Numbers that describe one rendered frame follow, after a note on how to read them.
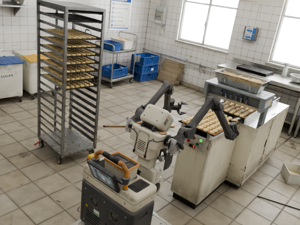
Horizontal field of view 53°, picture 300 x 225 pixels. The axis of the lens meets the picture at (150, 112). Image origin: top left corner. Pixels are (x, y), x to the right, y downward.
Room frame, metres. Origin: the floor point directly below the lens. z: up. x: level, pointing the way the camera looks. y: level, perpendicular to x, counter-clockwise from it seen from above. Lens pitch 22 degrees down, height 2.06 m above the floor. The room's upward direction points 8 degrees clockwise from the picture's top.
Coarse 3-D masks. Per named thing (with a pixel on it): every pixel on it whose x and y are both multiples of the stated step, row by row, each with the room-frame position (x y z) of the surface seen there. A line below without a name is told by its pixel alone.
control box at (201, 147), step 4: (196, 136) 2.65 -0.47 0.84; (200, 136) 2.65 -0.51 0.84; (184, 140) 2.72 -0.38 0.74; (192, 140) 2.67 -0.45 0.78; (196, 140) 2.64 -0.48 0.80; (204, 140) 2.60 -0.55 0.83; (188, 144) 2.69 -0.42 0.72; (192, 144) 2.66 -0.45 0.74; (200, 144) 2.61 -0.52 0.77; (204, 144) 2.60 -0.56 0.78; (196, 148) 2.63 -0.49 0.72; (200, 148) 2.61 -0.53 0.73
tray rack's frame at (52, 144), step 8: (40, 0) 3.44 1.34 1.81; (48, 0) 3.51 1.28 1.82; (72, 8) 3.12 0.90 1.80; (80, 8) 3.19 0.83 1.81; (88, 8) 3.26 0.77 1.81; (96, 8) 3.33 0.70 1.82; (56, 24) 3.67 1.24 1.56; (72, 24) 3.83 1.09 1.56; (40, 64) 3.51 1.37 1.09; (40, 72) 3.51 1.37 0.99; (40, 80) 3.51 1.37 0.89; (40, 88) 3.51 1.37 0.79; (56, 88) 3.68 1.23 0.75; (40, 96) 3.51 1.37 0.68; (56, 96) 3.69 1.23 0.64; (72, 96) 3.83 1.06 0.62; (40, 104) 3.51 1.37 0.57; (56, 104) 3.69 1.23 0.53; (40, 112) 3.51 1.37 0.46; (40, 120) 3.51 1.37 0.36; (40, 128) 3.51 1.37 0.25; (40, 136) 3.47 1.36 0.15; (48, 136) 3.50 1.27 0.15; (72, 136) 3.59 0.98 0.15; (80, 136) 3.62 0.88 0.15; (40, 144) 3.44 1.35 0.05; (48, 144) 3.30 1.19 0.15; (56, 144) 3.32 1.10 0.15; (64, 144) 3.35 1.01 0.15; (72, 144) 3.38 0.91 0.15; (80, 144) 3.41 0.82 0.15; (88, 144) 3.44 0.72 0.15; (56, 152) 3.15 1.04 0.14; (64, 152) 3.16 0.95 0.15; (72, 152) 3.19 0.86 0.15; (80, 152) 3.25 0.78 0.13
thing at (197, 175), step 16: (208, 144) 2.60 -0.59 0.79; (224, 144) 2.88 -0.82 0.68; (176, 160) 2.78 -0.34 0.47; (192, 160) 2.68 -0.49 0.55; (208, 160) 2.62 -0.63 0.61; (224, 160) 2.98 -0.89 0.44; (176, 176) 2.76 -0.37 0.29; (192, 176) 2.65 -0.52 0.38; (208, 176) 2.70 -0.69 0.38; (224, 176) 3.09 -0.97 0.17; (176, 192) 2.74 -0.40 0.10; (192, 192) 2.63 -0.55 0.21; (208, 192) 2.79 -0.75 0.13
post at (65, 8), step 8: (64, 8) 3.08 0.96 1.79; (64, 16) 3.08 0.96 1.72; (64, 24) 3.07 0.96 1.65; (64, 32) 3.07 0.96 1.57; (64, 40) 3.07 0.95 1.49; (64, 48) 3.07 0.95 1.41; (64, 56) 3.07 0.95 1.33; (64, 64) 3.07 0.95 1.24; (64, 72) 3.07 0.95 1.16; (64, 80) 3.07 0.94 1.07; (64, 88) 3.08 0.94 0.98; (64, 96) 3.08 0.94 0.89; (64, 104) 3.08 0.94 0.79; (64, 112) 3.08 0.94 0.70; (64, 120) 3.08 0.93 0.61; (64, 128) 3.09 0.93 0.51; (64, 136) 3.09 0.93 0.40
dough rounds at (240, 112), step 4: (224, 104) 3.47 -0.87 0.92; (228, 104) 3.50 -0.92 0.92; (232, 104) 3.53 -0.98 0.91; (236, 104) 3.53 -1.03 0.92; (224, 108) 3.34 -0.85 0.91; (228, 108) 3.34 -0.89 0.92; (232, 108) 3.36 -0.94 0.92; (236, 108) 3.38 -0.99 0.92; (240, 108) 3.41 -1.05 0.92; (248, 108) 3.47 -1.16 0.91; (232, 112) 3.23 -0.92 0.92; (236, 112) 3.26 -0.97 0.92; (240, 112) 3.26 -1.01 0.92; (244, 112) 3.27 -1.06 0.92; (248, 112) 3.29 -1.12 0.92; (252, 112) 3.37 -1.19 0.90; (240, 116) 3.16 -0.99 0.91; (244, 116) 3.20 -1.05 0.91
